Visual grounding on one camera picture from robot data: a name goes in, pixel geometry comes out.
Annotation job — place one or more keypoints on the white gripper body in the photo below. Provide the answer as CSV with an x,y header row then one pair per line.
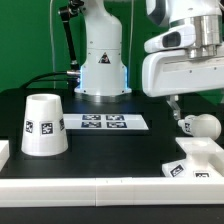
x,y
172,73

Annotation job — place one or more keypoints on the white marker tag plate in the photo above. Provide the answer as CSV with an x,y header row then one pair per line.
x,y
105,121

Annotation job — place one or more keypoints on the white lamp shade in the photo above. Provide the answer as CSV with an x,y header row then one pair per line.
x,y
44,132

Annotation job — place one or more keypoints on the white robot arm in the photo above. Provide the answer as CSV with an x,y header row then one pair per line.
x,y
189,57

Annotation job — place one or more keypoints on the white lamp base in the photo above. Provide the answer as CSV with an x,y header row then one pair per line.
x,y
204,159

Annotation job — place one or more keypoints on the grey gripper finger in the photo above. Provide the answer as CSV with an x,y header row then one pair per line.
x,y
172,101

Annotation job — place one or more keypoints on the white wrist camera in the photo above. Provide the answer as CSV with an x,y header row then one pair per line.
x,y
178,37

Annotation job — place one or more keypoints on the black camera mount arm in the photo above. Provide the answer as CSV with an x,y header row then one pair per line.
x,y
66,13

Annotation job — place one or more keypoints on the white lamp bulb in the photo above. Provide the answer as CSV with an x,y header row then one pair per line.
x,y
204,125

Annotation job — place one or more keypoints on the white left fence block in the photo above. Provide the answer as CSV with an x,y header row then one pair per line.
x,y
4,153

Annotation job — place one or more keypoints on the white front fence rail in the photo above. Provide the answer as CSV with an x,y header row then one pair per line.
x,y
110,192

